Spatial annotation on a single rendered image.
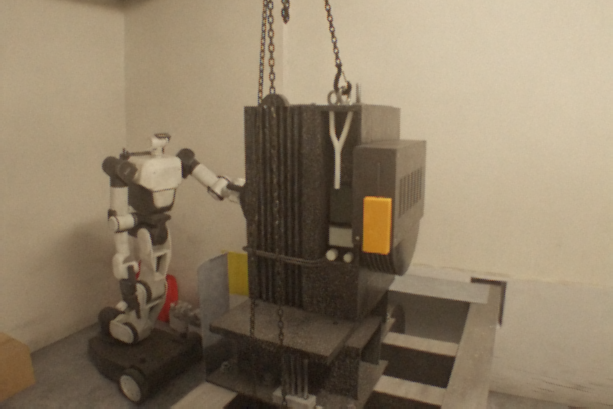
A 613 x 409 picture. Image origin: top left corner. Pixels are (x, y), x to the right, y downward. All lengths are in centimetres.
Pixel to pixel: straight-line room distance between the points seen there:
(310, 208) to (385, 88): 126
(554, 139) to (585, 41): 52
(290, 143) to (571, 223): 162
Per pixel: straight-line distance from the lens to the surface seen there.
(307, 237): 147
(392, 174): 125
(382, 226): 125
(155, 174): 228
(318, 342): 138
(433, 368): 188
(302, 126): 144
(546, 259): 257
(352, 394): 152
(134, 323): 281
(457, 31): 250
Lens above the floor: 158
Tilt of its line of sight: 9 degrees down
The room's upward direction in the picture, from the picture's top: straight up
